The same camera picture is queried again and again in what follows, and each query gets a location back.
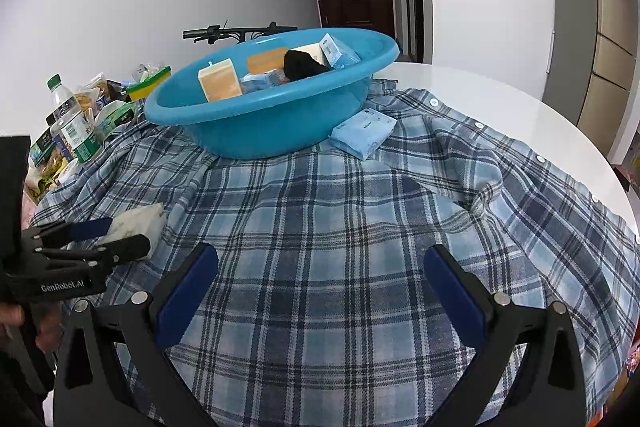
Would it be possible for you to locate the light blue tissue pack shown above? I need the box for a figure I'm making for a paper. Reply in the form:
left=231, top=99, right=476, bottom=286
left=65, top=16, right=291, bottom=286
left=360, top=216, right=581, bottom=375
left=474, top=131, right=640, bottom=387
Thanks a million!
left=330, top=109, right=398, bottom=160
left=240, top=69, right=288, bottom=95

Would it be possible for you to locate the white round desktop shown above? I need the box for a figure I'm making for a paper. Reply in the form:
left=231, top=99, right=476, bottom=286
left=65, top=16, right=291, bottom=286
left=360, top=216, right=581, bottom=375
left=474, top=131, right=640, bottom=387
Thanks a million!
left=370, top=62, right=640, bottom=243

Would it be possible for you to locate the dark green snack bag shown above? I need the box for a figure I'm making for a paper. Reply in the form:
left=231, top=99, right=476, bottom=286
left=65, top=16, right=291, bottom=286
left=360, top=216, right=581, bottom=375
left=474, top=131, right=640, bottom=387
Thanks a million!
left=29, top=134, right=56, bottom=168

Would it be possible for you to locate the plain white box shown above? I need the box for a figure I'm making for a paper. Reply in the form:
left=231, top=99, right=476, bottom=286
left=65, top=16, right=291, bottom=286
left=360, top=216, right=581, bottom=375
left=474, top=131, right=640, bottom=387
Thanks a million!
left=300, top=42, right=328, bottom=68

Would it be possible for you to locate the yellow green plastic container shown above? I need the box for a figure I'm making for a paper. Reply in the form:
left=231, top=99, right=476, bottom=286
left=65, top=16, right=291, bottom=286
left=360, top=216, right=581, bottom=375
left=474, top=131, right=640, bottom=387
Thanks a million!
left=126, top=66, right=172, bottom=102

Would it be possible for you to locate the green tissue pack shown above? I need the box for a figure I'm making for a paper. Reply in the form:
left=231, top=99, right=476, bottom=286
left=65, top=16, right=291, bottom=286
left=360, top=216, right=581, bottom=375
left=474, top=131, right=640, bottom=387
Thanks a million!
left=95, top=101, right=138, bottom=132

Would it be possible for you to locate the clear water bottle green cap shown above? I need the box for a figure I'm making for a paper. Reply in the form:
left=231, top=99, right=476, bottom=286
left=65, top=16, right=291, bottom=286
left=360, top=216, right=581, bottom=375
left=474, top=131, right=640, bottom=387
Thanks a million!
left=46, top=74, right=103, bottom=164

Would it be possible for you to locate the black bicycle handlebar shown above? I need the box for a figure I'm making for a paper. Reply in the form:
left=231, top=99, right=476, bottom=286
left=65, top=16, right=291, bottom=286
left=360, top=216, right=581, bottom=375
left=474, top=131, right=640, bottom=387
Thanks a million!
left=182, top=22, right=298, bottom=45

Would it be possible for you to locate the blue plastic basin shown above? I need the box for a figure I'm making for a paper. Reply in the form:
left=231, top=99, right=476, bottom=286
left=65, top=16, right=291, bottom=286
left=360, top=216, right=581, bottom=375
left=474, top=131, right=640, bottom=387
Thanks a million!
left=144, top=28, right=399, bottom=159

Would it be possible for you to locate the blue white carton box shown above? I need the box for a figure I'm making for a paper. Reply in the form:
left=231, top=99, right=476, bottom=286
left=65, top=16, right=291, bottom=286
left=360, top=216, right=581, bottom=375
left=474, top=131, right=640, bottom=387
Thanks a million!
left=319, top=33, right=362, bottom=69

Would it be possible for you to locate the orange translucent pill case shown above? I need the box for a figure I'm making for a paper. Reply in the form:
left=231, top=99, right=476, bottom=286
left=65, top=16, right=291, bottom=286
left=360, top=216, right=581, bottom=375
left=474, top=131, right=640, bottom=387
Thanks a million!
left=247, top=48, right=290, bottom=75

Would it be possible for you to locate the blue plaid shirt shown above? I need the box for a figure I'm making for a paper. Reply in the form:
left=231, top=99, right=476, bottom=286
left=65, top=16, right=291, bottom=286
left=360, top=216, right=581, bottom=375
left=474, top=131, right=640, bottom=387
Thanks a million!
left=30, top=77, right=640, bottom=427

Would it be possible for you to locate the white beige tissue pack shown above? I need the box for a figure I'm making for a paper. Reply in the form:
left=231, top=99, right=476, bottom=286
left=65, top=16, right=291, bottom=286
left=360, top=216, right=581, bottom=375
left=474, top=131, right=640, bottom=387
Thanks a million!
left=102, top=203, right=168, bottom=253

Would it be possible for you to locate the cream orange box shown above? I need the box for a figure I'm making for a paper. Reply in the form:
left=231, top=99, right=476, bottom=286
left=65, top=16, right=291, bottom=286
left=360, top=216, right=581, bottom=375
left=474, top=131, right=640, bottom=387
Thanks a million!
left=197, top=58, right=243, bottom=102

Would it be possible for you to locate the black plush toy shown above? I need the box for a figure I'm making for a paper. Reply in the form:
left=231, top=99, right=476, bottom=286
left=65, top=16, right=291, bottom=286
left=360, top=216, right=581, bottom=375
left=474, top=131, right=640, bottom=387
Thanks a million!
left=283, top=48, right=333, bottom=82

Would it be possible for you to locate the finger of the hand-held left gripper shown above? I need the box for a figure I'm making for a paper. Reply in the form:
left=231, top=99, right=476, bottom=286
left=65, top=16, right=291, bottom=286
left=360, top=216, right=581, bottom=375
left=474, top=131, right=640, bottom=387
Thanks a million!
left=22, top=217, right=113, bottom=249
left=35, top=234, right=152, bottom=267

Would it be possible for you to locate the gold grey refrigerator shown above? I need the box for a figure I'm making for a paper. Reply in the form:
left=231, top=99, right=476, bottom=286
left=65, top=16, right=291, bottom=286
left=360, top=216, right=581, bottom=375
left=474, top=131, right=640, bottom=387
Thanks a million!
left=542, top=0, right=640, bottom=158

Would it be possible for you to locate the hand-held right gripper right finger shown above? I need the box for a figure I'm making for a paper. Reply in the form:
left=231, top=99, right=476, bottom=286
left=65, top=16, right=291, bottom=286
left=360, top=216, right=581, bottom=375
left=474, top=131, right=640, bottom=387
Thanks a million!
left=423, top=244, right=587, bottom=427

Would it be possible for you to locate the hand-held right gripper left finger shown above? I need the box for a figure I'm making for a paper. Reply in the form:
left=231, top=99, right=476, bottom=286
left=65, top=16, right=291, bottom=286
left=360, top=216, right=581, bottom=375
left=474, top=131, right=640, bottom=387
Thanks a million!
left=52, top=243, right=221, bottom=427

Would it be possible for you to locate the person's left hand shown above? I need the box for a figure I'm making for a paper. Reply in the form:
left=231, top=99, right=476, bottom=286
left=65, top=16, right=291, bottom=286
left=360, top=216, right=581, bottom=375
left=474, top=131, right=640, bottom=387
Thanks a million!
left=0, top=302, right=64, bottom=354

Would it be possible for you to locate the yellow snack bag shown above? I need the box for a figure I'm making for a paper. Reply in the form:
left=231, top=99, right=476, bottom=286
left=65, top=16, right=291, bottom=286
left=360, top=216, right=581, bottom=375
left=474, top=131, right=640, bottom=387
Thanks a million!
left=75, top=74, right=108, bottom=112

